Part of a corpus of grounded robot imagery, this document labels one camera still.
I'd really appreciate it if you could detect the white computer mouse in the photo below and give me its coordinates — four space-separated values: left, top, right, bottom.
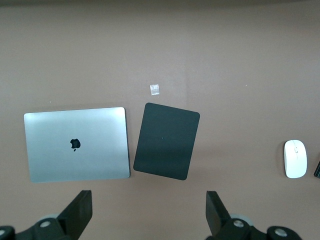
283 139 308 179

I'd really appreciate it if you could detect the silver closed laptop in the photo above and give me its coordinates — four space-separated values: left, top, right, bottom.
23 106 131 183

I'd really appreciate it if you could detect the small black square box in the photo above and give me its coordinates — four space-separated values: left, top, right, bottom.
312 159 320 179

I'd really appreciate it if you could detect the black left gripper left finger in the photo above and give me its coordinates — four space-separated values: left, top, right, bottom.
17 190 93 240

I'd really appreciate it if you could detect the black mouse pad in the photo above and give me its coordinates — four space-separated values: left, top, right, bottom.
132 102 201 181

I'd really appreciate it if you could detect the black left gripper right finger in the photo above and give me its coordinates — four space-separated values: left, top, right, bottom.
206 191 270 240

